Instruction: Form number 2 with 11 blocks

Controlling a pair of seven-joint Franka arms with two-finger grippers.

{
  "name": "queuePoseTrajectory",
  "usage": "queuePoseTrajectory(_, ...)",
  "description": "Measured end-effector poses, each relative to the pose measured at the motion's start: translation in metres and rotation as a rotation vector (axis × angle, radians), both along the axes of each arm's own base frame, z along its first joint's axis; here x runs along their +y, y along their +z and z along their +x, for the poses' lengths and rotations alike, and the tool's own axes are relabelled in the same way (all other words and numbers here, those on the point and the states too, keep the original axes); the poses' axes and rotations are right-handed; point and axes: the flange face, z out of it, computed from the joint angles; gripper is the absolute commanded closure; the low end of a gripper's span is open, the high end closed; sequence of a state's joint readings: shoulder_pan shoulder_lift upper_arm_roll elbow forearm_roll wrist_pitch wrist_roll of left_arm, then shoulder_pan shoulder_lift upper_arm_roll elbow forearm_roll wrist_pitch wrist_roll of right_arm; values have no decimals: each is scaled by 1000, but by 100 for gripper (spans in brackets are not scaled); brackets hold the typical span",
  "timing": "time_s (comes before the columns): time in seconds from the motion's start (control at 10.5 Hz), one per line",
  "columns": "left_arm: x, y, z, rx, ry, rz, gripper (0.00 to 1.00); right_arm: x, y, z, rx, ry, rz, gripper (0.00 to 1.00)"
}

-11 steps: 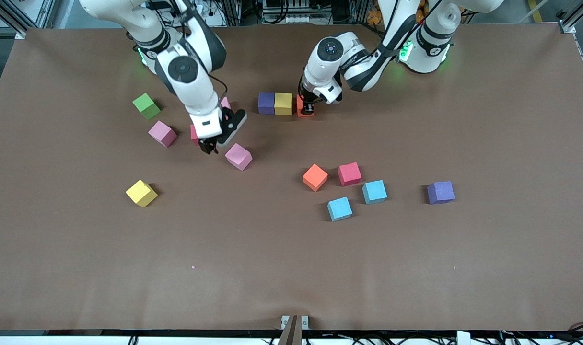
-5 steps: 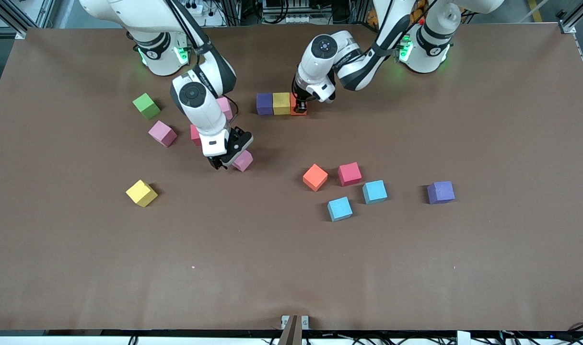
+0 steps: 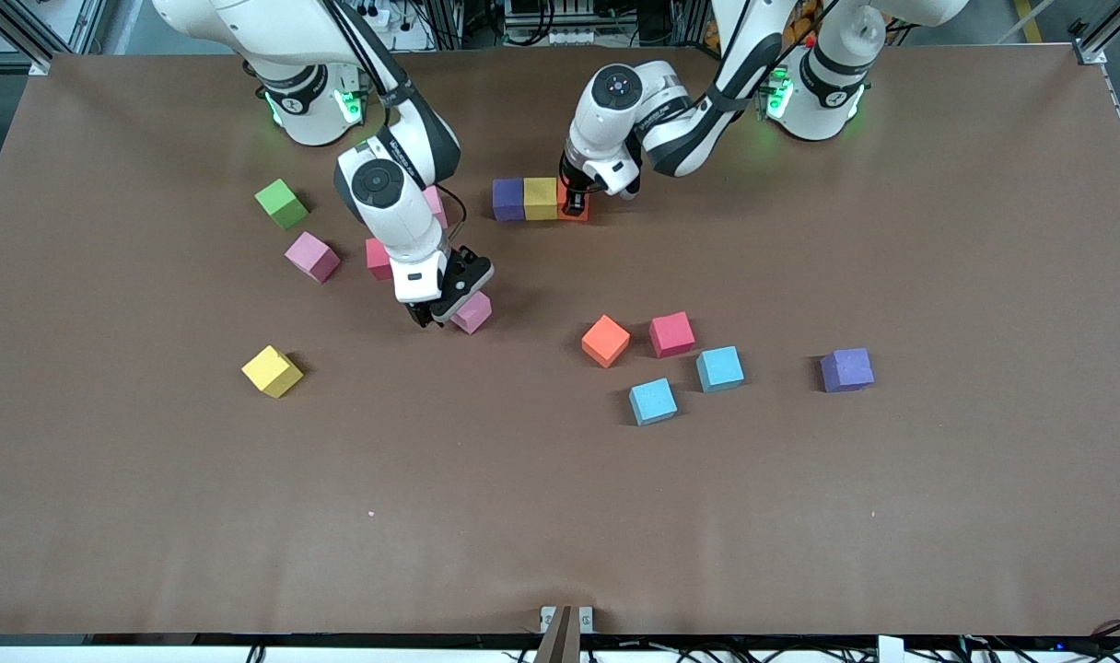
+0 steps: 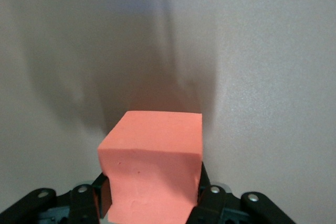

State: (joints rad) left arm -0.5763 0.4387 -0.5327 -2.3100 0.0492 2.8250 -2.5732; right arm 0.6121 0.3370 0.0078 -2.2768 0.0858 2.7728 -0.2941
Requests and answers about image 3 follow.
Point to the brown table mat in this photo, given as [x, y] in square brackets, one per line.
[523, 516]

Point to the yellow foam cube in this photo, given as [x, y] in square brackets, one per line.
[540, 199]
[272, 372]

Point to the aluminium frame post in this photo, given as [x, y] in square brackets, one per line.
[12, 32]
[1090, 46]

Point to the cyan foam cube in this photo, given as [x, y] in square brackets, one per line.
[653, 402]
[719, 369]

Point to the orange toy pile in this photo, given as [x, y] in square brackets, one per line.
[804, 23]

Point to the red foam cube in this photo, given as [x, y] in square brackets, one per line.
[377, 260]
[671, 335]

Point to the purple foam cube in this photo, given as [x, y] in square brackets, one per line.
[846, 370]
[507, 200]

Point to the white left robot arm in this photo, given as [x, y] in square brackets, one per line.
[597, 129]

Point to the pink foam cube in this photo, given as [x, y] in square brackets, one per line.
[312, 257]
[437, 207]
[475, 318]

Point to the orange foam cube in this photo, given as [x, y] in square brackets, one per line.
[605, 342]
[585, 211]

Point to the green foam cube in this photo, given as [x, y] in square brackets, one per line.
[282, 204]

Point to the white paper label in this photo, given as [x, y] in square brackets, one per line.
[890, 649]

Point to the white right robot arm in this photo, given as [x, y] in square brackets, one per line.
[399, 221]

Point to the grey equipment rack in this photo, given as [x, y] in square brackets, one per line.
[569, 14]

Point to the metal edge bracket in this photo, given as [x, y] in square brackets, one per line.
[565, 645]

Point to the white power strip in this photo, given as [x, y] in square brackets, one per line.
[403, 39]

